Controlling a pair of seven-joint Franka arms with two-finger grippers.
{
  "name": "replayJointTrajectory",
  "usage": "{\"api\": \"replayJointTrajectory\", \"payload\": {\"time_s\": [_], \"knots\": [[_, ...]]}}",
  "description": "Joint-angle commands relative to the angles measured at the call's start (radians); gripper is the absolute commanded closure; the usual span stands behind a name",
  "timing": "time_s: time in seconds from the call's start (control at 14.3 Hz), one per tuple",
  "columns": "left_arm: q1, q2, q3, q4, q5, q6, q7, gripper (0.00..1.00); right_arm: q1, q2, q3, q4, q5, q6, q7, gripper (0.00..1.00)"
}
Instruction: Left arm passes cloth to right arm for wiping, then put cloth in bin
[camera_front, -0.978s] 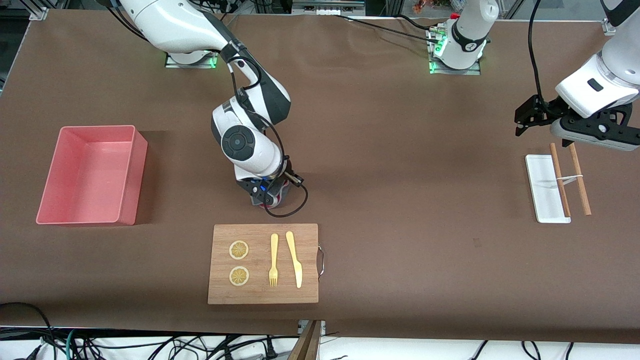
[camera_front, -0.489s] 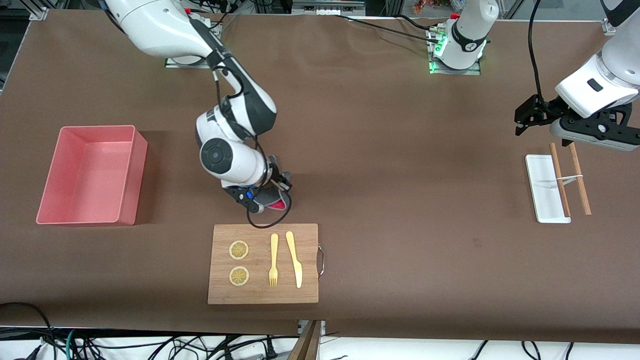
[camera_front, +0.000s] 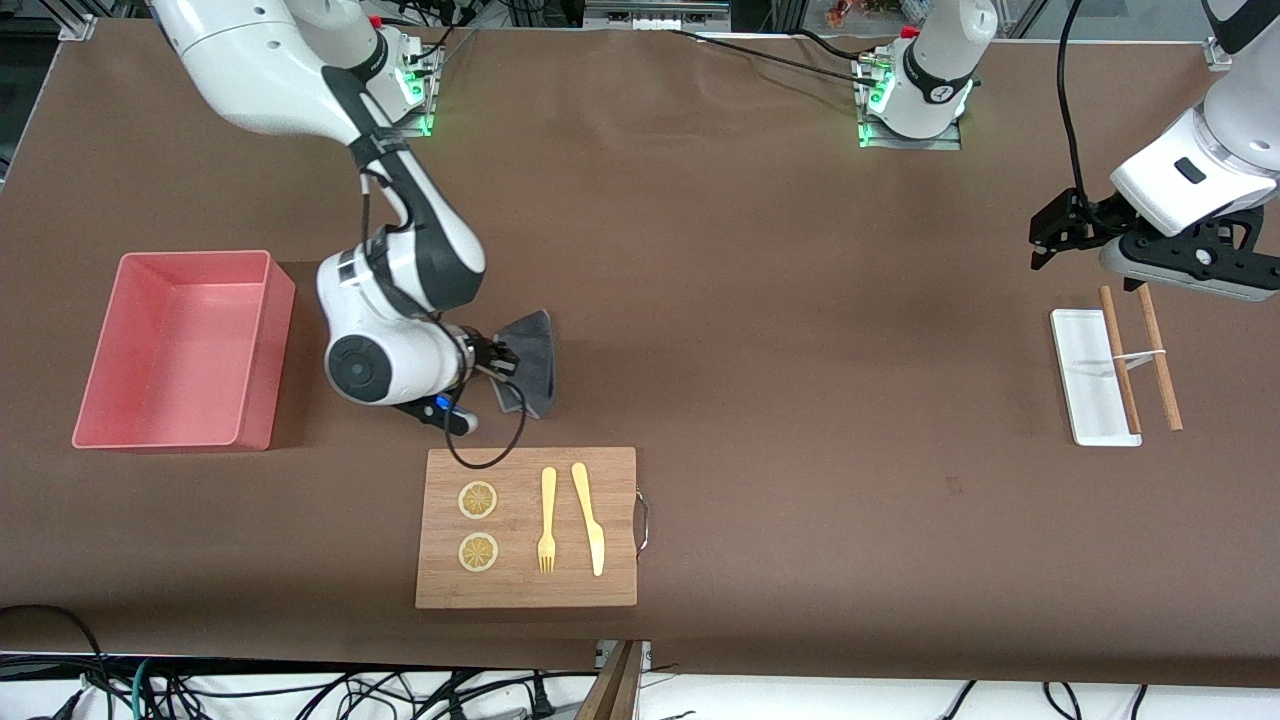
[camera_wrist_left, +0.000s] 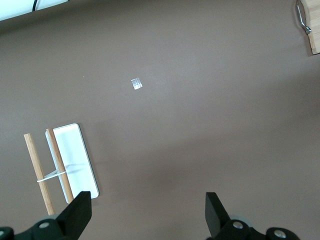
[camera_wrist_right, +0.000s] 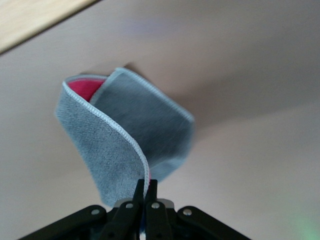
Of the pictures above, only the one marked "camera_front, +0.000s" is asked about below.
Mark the thin white band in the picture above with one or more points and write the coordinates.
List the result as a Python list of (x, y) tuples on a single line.
[(1140, 354)]

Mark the grey metal device box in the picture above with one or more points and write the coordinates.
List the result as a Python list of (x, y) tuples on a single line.
[(655, 15)]

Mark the white rectangular tray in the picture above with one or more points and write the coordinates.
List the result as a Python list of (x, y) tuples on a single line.
[(1085, 390)]

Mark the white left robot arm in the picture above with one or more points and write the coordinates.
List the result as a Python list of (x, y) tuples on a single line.
[(1200, 170)]

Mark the yellow plastic knife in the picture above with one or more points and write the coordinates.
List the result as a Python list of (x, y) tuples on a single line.
[(590, 520)]

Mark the wooden post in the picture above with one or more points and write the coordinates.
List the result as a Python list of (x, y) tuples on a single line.
[(615, 695)]

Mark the grey and red cloth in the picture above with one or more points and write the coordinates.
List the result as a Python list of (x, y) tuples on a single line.
[(535, 360)]

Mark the aluminium corner bracket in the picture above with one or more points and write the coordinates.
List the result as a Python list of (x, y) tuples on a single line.
[(1213, 55), (78, 28)]

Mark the yellow plastic fork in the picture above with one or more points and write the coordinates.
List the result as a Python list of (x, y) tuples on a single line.
[(548, 500)]

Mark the brown table cover sheet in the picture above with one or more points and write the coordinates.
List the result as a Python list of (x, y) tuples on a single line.
[(800, 400)]

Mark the wooden cutting board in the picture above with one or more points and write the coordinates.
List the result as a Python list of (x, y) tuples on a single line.
[(520, 590)]

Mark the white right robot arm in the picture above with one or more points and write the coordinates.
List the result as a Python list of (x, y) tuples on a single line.
[(400, 360)]

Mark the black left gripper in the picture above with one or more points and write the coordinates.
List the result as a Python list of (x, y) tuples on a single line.
[(1082, 222)]

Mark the small metal bracket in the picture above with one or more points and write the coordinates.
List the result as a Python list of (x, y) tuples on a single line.
[(603, 655)]

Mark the lemon slice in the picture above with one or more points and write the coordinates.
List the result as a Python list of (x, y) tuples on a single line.
[(478, 552), (477, 500)]

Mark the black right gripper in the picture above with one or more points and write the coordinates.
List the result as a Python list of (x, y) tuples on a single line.
[(484, 356)]

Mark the orange red small object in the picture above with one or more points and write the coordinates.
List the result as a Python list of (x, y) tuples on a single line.
[(850, 12)]

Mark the pink plastic bin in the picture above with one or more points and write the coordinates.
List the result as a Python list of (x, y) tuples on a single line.
[(160, 400)]

